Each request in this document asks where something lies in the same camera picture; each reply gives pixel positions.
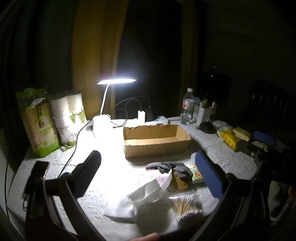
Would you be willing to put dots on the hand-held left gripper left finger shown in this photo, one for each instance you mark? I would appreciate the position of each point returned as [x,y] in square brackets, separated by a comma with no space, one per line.
[89,165]

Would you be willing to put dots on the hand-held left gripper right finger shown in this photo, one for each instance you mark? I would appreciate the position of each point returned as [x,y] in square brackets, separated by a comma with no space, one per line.
[209,176]

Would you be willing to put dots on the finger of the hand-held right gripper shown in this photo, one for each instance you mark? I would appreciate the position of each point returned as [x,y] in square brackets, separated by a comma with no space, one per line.
[264,137]
[246,147]

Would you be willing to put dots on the colourful printed packet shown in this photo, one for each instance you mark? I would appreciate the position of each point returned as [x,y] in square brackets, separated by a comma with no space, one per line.
[196,176]

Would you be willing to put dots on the brown plush toy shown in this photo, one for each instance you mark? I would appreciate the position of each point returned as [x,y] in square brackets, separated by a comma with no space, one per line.
[180,183]

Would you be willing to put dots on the clear plastic bag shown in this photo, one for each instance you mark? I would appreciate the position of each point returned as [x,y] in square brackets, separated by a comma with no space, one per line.
[152,185]

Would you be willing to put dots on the cardboard box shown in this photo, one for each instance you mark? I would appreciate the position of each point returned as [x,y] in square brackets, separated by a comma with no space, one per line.
[157,144]

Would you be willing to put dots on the person's left hand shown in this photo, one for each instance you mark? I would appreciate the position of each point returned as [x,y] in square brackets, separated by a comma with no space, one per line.
[145,237]

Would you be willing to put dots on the pale yellow block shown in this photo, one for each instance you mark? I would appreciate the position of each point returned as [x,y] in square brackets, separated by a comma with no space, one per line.
[241,134]

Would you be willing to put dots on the yellow sponge block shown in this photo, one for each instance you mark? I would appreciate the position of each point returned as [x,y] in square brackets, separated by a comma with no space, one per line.
[229,138]

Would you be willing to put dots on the dark wooden chair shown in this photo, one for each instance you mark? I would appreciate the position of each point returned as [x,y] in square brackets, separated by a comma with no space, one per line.
[270,104]

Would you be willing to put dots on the clear cotton swab bag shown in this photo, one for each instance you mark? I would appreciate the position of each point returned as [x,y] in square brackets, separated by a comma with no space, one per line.
[186,206]

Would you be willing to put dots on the white desk lamp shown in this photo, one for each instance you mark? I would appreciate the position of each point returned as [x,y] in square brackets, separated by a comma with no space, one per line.
[101,126]

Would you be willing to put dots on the grey sock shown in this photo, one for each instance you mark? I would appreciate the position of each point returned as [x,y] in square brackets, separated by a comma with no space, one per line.
[168,167]

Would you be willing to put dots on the black round object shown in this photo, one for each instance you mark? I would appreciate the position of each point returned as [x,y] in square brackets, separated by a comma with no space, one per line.
[208,127]

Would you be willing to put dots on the white paper cup pack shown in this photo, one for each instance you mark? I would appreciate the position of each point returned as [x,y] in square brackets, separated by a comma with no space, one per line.
[69,118]

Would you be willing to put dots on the white perforated holder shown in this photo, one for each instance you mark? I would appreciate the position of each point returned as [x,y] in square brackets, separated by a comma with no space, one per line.
[203,114]

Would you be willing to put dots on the green paper cup pack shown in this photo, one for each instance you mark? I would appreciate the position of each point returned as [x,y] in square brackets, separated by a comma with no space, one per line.
[37,125]

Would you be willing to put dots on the clear water bottle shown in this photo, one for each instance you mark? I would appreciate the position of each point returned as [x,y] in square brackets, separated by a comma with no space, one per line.
[187,107]

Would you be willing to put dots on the white charger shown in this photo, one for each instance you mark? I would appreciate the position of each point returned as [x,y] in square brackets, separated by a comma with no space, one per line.
[141,115]

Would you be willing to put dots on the white power strip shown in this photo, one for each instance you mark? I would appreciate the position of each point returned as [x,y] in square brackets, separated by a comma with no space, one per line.
[160,120]

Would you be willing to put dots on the black power adapter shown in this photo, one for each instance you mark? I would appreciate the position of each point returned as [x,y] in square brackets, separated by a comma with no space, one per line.
[149,113]

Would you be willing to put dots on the yellow curtain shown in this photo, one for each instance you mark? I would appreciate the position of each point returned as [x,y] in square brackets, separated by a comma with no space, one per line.
[97,58]

